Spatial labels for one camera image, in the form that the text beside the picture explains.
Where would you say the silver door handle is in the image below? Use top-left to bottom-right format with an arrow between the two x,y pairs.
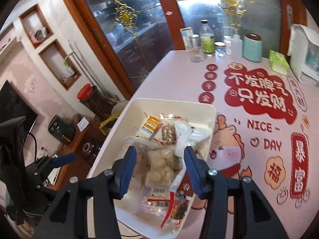
286,5 -> 293,29

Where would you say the dark ceramic bowl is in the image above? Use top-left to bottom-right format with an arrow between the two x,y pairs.
82,141 -> 100,161

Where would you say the red lid jar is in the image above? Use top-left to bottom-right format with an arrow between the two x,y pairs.
77,83 -> 115,119

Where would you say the metal wall rail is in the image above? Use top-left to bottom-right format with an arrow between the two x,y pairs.
68,43 -> 105,97

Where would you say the white barcode label packet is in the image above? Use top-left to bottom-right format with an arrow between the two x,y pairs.
139,188 -> 172,213

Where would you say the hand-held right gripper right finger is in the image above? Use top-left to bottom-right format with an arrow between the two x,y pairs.
184,146 -> 289,239

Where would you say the black television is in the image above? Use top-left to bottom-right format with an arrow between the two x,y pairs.
0,80 -> 39,132

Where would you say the puffed rice snack packet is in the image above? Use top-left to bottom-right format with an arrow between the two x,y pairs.
146,149 -> 175,187

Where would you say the dark dried fruit packet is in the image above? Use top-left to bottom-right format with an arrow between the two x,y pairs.
161,192 -> 190,228

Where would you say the dark green appliance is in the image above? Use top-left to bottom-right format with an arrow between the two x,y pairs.
48,115 -> 75,145

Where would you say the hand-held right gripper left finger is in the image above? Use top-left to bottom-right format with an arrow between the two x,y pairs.
32,146 -> 137,239

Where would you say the clear glass cup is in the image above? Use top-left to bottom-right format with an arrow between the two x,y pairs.
189,42 -> 205,63

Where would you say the white pill bottle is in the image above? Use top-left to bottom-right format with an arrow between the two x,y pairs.
223,36 -> 232,55

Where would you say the white countertop appliance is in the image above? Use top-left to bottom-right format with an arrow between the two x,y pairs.
287,24 -> 319,91

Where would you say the white plastic tray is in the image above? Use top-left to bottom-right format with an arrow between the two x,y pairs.
86,98 -> 217,237

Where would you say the orange oat bar packet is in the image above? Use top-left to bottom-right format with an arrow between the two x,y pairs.
140,116 -> 163,140

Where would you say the clear nut bar packet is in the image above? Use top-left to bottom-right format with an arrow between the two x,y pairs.
161,124 -> 176,145

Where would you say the glass bottle green label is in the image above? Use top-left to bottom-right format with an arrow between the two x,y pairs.
199,20 -> 216,57

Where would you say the yellow ribbon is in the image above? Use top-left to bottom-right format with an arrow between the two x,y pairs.
100,113 -> 121,132

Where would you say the dark brown snack packet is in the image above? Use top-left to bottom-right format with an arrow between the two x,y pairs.
169,172 -> 194,198

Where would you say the clear bread packet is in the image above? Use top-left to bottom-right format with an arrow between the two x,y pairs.
122,136 -> 156,160

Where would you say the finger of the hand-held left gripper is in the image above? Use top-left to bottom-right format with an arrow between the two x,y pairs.
30,153 -> 77,180

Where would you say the teal canister brown lid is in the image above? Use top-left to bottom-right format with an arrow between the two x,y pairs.
243,33 -> 264,63

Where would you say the small glass jar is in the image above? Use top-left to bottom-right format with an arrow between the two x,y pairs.
215,42 -> 226,57

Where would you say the green tissue pack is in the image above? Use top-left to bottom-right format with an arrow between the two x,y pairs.
269,50 -> 291,76

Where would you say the small gold door ornament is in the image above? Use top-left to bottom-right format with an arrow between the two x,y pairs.
113,0 -> 140,39

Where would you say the white pot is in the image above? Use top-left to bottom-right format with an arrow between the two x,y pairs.
111,100 -> 130,120

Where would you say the white card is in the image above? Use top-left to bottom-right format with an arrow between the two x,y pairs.
77,118 -> 90,132

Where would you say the wooden framed wall niche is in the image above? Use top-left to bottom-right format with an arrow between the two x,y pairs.
38,38 -> 82,90
19,4 -> 54,49

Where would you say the pink printed table mat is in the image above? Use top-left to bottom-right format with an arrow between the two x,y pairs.
86,50 -> 319,239

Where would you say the low wooden sideboard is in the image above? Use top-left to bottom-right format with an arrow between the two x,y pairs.
47,122 -> 105,187

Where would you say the white medicine box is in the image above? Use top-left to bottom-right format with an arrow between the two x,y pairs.
180,28 -> 193,53

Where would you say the white squeeze bottle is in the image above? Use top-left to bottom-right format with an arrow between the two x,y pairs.
223,27 -> 243,58

